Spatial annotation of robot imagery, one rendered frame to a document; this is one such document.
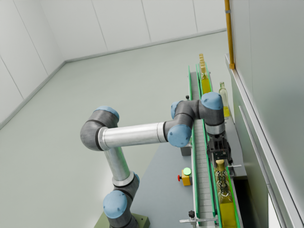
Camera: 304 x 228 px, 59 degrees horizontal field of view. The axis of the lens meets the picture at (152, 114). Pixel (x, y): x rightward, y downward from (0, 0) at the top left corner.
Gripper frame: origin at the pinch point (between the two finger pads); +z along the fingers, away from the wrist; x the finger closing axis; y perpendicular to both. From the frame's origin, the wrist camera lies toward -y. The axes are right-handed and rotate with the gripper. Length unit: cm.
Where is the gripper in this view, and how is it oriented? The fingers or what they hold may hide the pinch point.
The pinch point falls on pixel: (220, 163)
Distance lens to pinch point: 122.2
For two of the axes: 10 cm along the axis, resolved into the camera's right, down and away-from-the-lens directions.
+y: -0.8, 5.3, -8.5
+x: 9.7, -1.5, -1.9
